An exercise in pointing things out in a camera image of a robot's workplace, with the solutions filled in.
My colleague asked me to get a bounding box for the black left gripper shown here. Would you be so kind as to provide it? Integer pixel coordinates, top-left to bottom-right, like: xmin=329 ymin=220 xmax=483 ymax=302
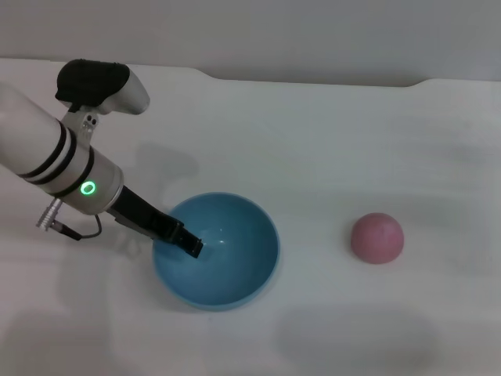
xmin=107 ymin=186 xmax=205 ymax=259

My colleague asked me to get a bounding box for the blue bowl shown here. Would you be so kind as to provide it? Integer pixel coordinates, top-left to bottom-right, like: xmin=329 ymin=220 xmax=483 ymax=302
xmin=151 ymin=191 xmax=282 ymax=313

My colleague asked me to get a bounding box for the pink toy peach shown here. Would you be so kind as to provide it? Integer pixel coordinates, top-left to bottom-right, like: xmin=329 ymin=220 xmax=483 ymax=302
xmin=350 ymin=212 xmax=405 ymax=266

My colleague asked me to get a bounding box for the left arm connector cable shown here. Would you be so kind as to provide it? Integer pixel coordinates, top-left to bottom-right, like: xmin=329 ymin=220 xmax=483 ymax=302
xmin=35 ymin=197 xmax=104 ymax=241

